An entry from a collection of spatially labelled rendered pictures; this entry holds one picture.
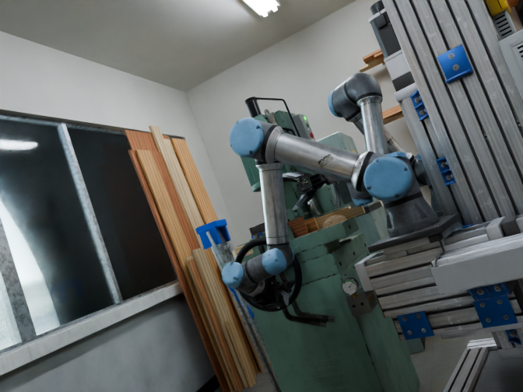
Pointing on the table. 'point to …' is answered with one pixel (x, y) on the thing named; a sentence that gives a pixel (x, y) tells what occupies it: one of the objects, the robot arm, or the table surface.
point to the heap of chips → (334, 220)
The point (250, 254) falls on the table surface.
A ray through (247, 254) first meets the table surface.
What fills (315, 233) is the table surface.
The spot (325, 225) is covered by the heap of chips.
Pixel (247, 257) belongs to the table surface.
